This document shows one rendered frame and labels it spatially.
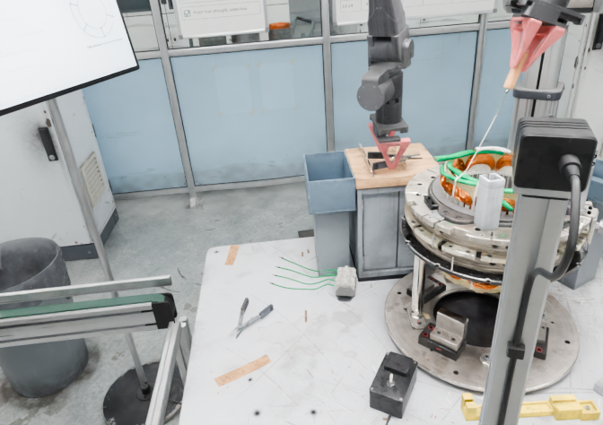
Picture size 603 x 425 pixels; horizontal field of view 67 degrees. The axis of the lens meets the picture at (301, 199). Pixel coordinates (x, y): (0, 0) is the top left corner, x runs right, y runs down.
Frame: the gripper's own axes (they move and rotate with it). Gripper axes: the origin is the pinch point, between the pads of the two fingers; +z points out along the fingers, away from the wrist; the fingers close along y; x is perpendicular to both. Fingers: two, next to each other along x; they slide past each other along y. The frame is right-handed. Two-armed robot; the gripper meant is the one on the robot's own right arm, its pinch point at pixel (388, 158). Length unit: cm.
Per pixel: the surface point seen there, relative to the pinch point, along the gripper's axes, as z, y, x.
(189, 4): -17, -197, -70
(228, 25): -3, -197, -50
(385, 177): 2.4, 4.8, -1.6
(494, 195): -8.0, 33.9, 8.9
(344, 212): 12.5, 1.8, -10.7
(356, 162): 2.6, -4.5, -6.4
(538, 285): -21, 69, -5
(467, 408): 27, 46, 3
